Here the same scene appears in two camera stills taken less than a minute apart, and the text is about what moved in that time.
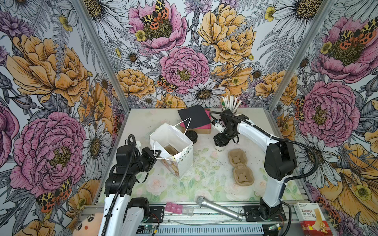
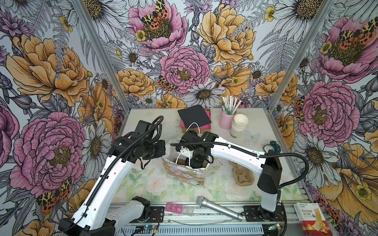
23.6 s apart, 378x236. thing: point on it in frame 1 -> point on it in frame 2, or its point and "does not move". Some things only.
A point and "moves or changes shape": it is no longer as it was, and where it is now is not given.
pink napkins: x=206 y=126 does not move
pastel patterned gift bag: x=176 y=149 moves or changes shape
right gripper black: x=220 y=135 -> x=194 y=164
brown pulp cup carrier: x=243 y=175 does not move
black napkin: x=199 y=117 does not move
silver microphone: x=202 y=201 does not move
